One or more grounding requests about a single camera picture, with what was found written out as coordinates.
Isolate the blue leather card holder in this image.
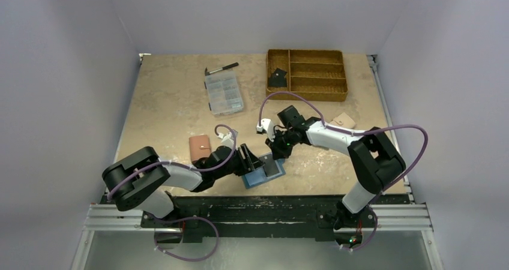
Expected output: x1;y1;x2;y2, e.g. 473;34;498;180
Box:
241;153;286;189

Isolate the black VIP credit card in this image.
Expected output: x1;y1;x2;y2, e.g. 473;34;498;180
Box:
267;68;288;88

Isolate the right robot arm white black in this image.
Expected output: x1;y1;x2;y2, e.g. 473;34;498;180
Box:
256;106;406;230

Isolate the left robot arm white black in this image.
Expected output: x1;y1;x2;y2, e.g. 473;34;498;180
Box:
101;144;265;218

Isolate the pink leather card holder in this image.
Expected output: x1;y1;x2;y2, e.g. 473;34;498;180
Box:
188;134;212;164

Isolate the beige card holder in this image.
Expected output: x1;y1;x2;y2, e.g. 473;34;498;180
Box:
330;112;357;129

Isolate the clear plastic screw organizer box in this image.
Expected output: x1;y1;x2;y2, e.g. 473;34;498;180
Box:
204;70;244;116

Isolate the wicker cutlery tray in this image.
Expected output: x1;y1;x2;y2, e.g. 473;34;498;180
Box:
265;49;348;102

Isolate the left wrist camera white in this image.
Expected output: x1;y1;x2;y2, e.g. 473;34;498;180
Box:
216;130;238;149

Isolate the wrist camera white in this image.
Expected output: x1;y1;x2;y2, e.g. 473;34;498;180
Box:
256;118;275;141
216;130;238;149

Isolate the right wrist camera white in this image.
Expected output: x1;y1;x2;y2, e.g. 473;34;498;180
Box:
256;118;275;141

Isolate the black metal base rail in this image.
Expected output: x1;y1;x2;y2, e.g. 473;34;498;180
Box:
99;194;411;245

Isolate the claw hammer black handle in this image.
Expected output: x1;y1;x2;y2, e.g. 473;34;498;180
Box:
204;62;239;76

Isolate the aluminium frame rail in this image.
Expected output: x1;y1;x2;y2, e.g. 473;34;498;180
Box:
85;205;433;232

